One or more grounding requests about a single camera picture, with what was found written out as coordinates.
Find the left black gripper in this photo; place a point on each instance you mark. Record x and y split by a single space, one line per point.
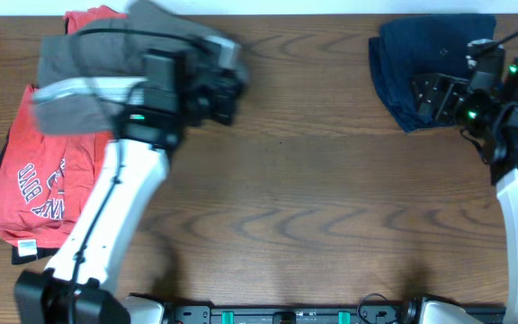
222 96

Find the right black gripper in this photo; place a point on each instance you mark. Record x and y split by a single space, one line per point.
457 89

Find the grey shorts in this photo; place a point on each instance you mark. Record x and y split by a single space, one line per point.
128 58

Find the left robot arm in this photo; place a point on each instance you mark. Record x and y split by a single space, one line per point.
78 284

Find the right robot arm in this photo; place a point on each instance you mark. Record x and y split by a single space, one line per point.
498 149

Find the folded navy blue garment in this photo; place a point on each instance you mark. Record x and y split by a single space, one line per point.
416 45

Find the red printed t-shirt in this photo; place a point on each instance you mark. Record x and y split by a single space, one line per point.
45 181

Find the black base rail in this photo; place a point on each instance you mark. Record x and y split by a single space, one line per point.
201 314

